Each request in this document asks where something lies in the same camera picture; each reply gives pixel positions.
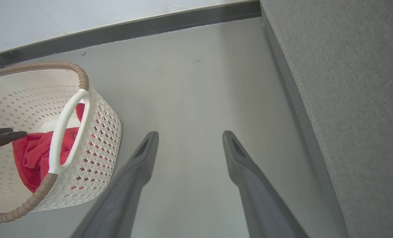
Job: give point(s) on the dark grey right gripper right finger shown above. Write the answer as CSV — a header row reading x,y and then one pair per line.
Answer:
x,y
262,205

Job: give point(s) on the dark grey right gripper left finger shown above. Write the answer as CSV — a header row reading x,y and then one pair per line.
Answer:
x,y
123,198

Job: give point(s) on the red shorts with white tag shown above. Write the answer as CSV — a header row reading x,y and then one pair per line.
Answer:
x,y
34,155

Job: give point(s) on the cream perforated laundry basket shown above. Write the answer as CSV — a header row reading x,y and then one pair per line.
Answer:
x,y
100,138

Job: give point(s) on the grey fabric sofa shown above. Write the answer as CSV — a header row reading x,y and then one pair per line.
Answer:
x,y
355,99

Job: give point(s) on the dark wall baseboard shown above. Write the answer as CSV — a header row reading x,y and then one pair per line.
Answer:
x,y
150,28

